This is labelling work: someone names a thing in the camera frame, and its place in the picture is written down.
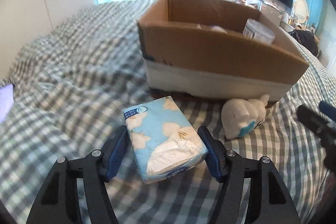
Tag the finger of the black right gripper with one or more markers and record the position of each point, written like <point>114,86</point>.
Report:
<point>328,110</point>
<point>321,127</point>

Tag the black backpack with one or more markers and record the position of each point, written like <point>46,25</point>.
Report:
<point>306,39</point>

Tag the smartphone with lit screen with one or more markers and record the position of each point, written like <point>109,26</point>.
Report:
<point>6,100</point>

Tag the checkered bed duvet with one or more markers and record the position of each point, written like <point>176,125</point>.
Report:
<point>71,87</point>

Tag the clear cylindrical jar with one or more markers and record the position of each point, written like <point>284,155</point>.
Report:
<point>256,31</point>

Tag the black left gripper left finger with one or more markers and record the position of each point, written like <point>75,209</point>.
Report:
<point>57,200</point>

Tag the small silver refrigerator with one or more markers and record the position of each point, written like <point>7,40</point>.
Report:
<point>271,12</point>

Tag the oval white mirror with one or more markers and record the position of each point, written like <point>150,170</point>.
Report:
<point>300,11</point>

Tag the brown cardboard box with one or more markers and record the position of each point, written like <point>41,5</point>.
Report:
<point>196,48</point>

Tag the white plush toy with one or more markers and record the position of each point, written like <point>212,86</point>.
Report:
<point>240,117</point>

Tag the blue tissue pack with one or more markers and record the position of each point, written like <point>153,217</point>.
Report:
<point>164,142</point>

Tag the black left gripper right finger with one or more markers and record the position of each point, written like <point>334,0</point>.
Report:
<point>269,198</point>

